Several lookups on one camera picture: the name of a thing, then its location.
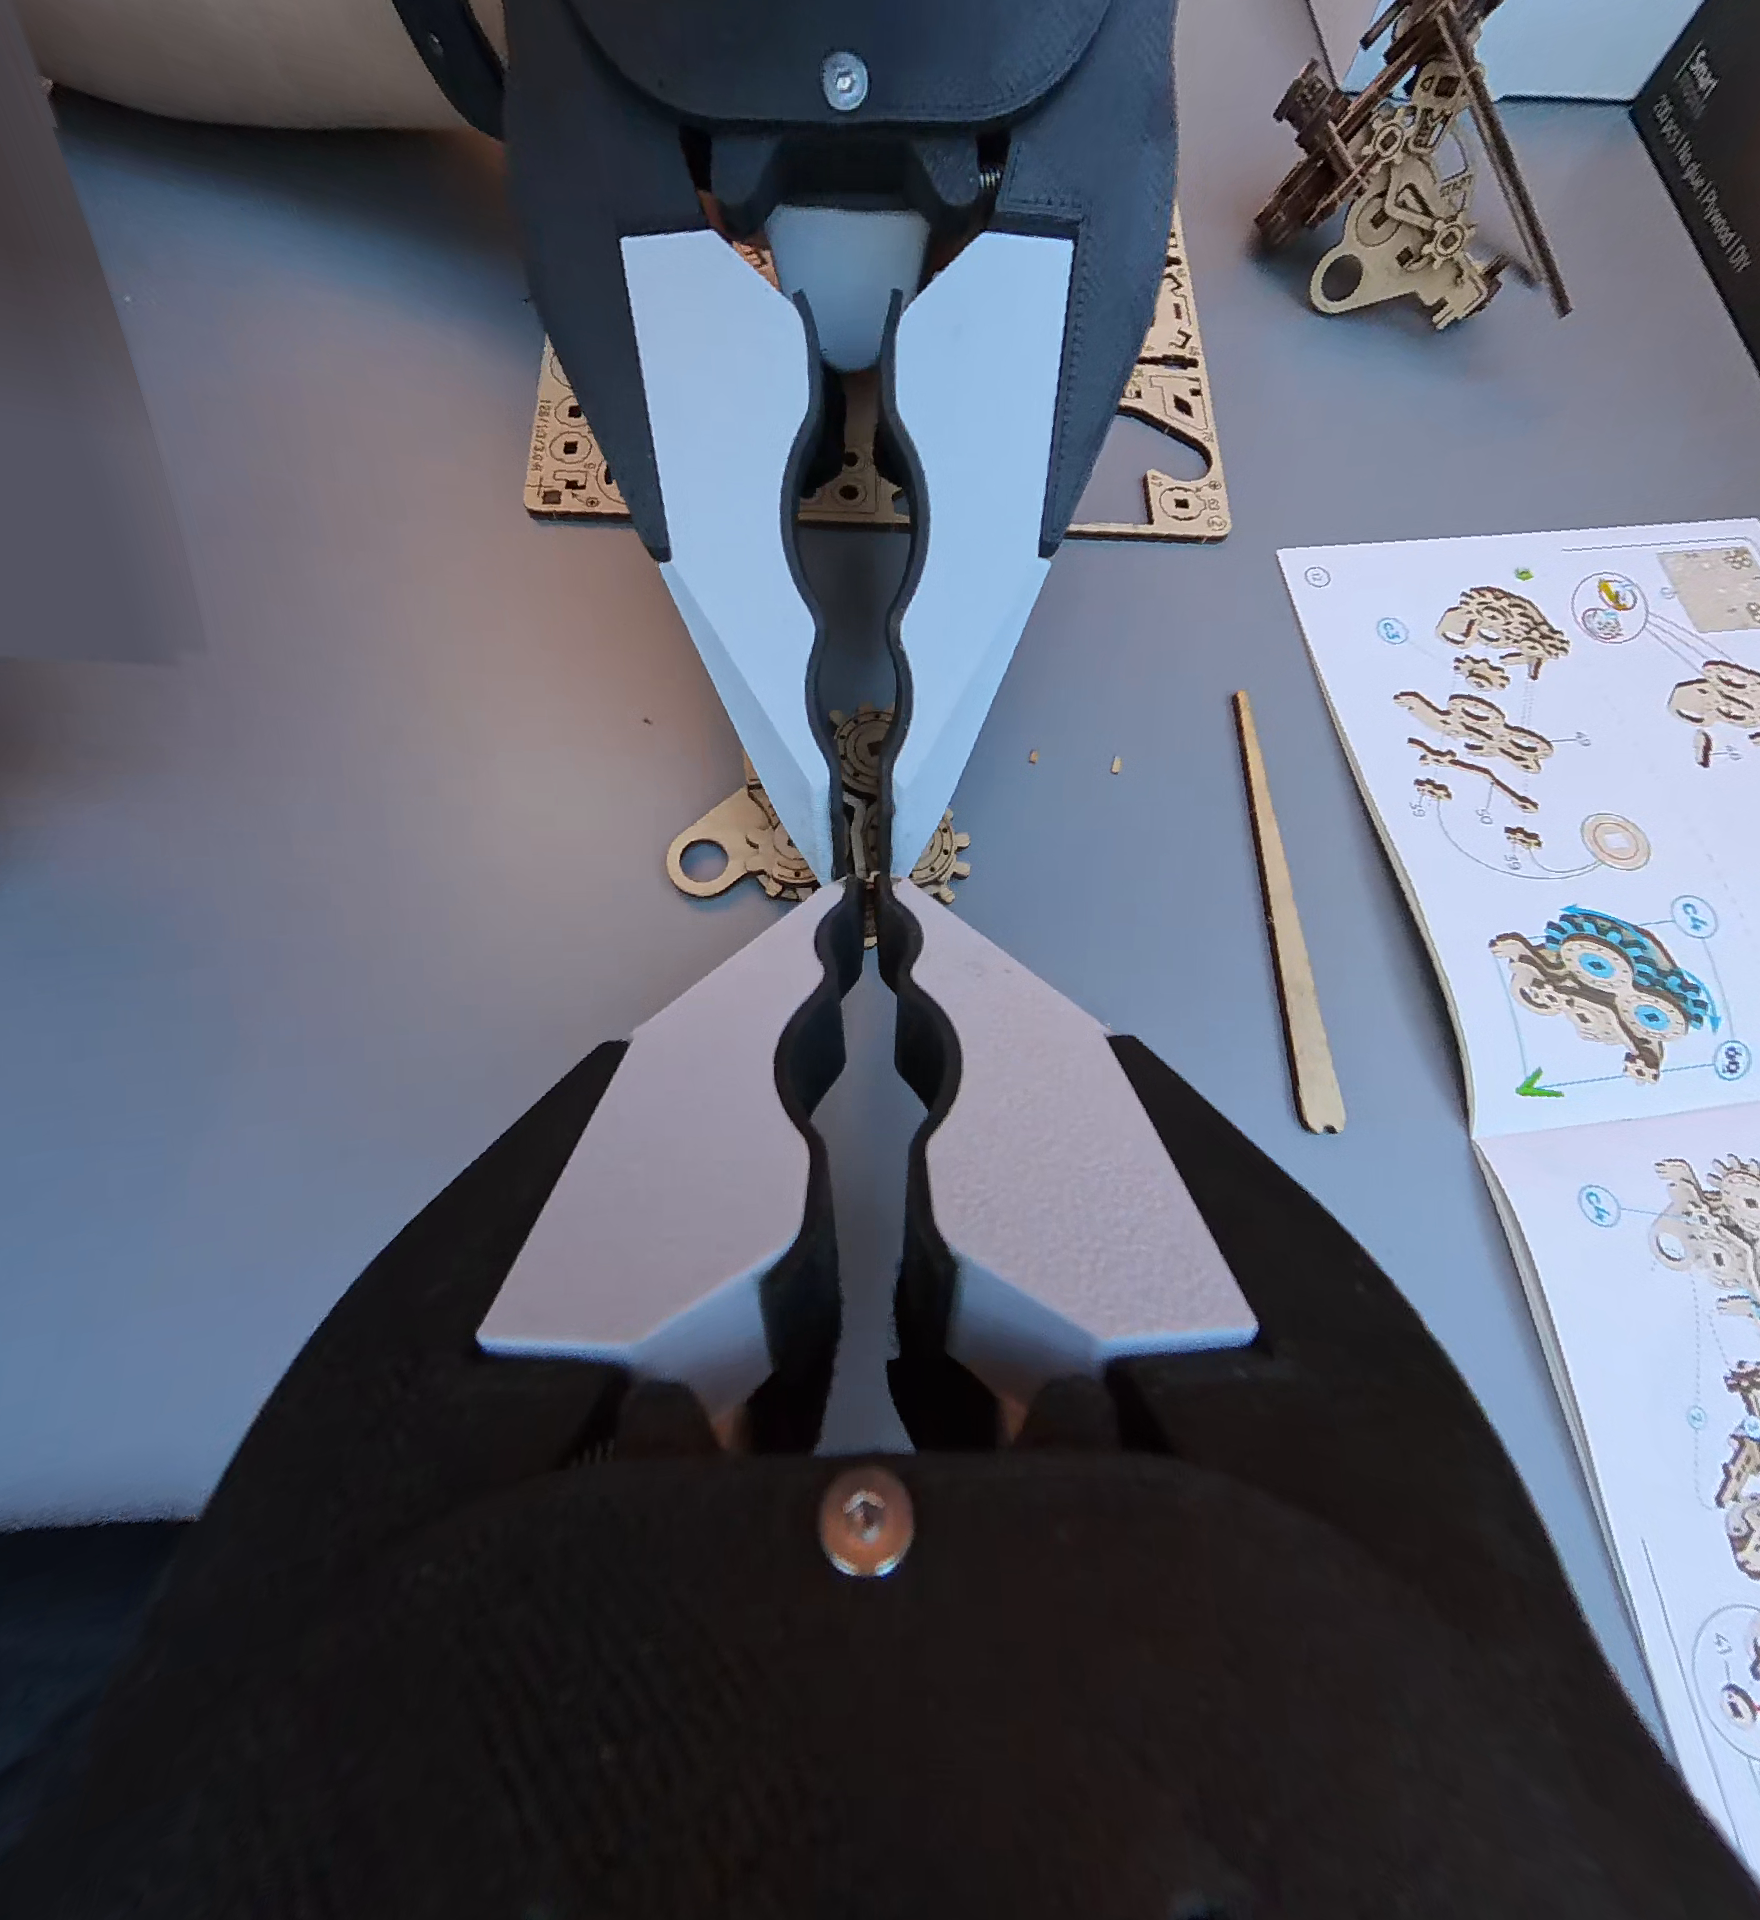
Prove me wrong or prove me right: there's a tapered wooden stick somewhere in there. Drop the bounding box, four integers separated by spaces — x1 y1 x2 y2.
1230 689 1346 1134

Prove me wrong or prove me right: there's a white cardboard box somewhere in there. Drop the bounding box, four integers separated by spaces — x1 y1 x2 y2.
1306 0 1707 105

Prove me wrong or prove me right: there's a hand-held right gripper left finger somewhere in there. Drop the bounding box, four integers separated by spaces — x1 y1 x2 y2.
478 878 867 1453

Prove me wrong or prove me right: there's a wooden gear assembly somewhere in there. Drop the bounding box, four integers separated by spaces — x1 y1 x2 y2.
669 706 971 949

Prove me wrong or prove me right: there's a grey desk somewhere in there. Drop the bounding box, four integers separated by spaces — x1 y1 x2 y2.
0 91 1760 1772

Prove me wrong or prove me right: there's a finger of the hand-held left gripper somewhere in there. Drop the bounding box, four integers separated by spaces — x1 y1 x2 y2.
875 227 1080 879
620 229 865 883

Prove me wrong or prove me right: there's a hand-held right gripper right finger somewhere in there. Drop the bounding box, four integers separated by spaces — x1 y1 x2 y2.
879 878 1260 1453

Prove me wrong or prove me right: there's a white instruction booklet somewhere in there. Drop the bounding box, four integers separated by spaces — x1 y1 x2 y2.
1277 517 1760 1862

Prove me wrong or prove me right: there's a dark wooden model mechanism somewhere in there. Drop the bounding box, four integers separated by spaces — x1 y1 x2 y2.
1257 0 1573 332

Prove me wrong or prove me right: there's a wooden laser-cut parts sheet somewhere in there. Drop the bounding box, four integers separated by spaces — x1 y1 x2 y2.
523 210 1233 544

